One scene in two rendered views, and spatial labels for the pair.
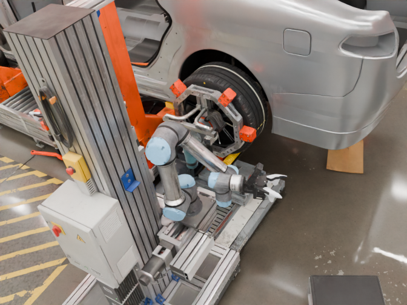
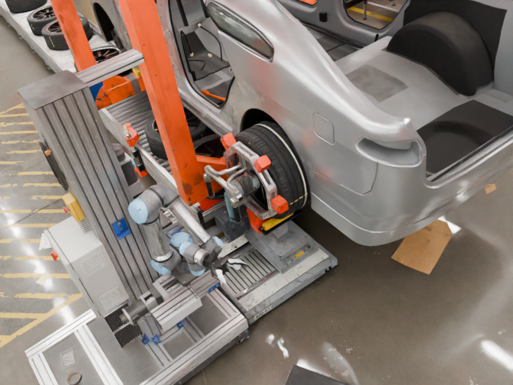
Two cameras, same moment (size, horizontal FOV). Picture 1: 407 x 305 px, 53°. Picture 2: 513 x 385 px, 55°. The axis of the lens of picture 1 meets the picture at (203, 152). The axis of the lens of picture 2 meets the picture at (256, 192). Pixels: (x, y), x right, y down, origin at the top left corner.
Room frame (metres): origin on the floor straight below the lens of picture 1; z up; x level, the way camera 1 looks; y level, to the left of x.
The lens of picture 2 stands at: (-0.10, -1.00, 3.01)
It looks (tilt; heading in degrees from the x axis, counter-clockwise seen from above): 41 degrees down; 21
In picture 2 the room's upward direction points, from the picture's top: 10 degrees counter-clockwise
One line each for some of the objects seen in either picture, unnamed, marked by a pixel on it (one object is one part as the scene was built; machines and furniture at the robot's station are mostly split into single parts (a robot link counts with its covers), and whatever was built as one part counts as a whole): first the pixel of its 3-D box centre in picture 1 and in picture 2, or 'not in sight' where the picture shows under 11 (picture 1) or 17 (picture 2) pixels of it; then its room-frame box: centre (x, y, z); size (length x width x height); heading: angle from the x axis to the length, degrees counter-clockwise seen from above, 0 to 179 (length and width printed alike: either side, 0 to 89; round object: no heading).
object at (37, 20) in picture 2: not in sight; (51, 19); (6.22, 4.20, 0.39); 0.66 x 0.66 x 0.24
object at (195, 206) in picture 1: (188, 201); (187, 258); (1.58, 0.13, 0.87); 0.15 x 0.15 x 0.10
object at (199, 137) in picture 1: (202, 127); (242, 186); (2.25, -0.02, 0.85); 0.21 x 0.14 x 0.14; 139
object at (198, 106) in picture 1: (182, 107); (223, 162); (2.28, 0.09, 1.03); 0.19 x 0.18 x 0.11; 139
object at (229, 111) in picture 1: (208, 122); (250, 182); (2.30, -0.07, 0.85); 0.54 x 0.07 x 0.54; 49
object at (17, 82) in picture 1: (19, 68); (126, 77); (3.96, 1.73, 0.69); 0.52 x 0.17 x 0.35; 139
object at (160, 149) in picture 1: (169, 178); (156, 234); (1.46, 0.18, 1.19); 0.15 x 0.12 x 0.55; 157
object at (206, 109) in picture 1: (206, 114); (240, 176); (2.15, -0.06, 1.03); 0.19 x 0.18 x 0.11; 139
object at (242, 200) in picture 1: (229, 178); (280, 240); (2.43, -0.18, 0.13); 0.50 x 0.36 x 0.10; 49
